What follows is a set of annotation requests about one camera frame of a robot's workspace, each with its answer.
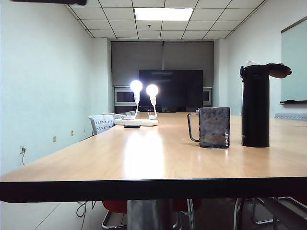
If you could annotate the white power strip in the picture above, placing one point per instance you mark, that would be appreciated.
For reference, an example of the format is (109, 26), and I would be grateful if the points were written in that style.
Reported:
(144, 122)

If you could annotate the red seat chair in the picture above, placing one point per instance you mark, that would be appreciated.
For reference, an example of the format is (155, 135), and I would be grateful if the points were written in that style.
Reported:
(184, 204)
(115, 207)

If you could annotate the grey metal table pedestal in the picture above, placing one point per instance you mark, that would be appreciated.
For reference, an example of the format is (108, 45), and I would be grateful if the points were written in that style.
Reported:
(148, 215)

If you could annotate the chrome chair frame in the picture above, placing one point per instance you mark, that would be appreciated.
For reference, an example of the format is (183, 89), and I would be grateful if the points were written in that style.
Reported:
(263, 210)

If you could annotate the wall whiteboard with tray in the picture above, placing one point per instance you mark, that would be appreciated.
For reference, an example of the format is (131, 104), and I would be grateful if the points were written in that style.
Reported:
(296, 48)

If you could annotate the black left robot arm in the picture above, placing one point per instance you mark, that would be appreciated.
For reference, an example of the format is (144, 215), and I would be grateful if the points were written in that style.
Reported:
(60, 2)

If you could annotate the white perforated plastic chair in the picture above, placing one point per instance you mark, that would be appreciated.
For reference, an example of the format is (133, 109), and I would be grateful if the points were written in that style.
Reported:
(129, 113)
(102, 124)

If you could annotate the black thermos cup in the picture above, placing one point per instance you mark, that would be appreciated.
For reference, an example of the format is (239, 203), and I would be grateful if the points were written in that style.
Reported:
(255, 107)

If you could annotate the large black television screen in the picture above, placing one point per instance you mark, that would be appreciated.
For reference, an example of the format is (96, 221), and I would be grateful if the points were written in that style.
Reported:
(182, 91)

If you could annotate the ceiling light panel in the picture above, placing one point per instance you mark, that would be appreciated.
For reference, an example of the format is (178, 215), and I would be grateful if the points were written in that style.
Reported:
(163, 14)

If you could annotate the grey perforated chair back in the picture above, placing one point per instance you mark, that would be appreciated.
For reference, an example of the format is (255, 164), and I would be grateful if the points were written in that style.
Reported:
(291, 116)

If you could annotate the dark textured glass mug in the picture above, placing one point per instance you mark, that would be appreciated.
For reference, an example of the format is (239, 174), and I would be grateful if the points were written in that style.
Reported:
(214, 127)

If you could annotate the small black remote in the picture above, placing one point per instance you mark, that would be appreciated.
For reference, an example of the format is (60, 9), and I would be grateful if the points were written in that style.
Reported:
(132, 126)

